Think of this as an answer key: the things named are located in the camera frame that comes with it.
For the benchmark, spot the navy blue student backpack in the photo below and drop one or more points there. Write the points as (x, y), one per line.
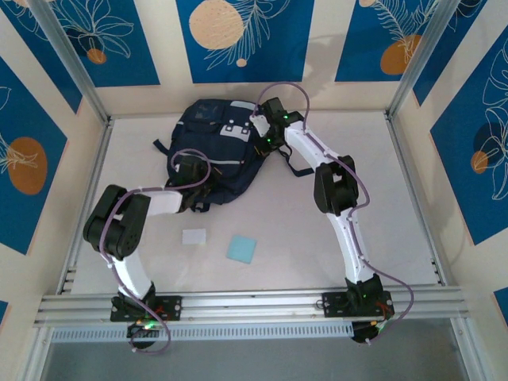
(222, 147)

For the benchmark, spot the white eraser card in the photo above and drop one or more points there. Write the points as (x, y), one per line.
(195, 235)

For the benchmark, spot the light blue sticky note pad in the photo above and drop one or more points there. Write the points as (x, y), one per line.
(241, 248)

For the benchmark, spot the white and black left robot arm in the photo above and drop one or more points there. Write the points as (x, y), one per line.
(131, 270)

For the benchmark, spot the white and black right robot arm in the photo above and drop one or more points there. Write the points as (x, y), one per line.
(353, 246)

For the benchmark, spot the black connector block with LED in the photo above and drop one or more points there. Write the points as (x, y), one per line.
(143, 335)
(367, 331)

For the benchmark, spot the blue floral wall panel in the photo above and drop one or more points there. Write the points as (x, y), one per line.
(24, 119)
(357, 39)
(278, 47)
(119, 59)
(468, 178)

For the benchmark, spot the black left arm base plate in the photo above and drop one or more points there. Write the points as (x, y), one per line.
(174, 307)

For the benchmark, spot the aluminium mounting rail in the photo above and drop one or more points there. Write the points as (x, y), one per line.
(254, 305)

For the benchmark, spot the aluminium frame post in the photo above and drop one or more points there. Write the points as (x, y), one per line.
(420, 51)
(75, 63)

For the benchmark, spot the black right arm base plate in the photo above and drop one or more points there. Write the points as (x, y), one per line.
(335, 303)

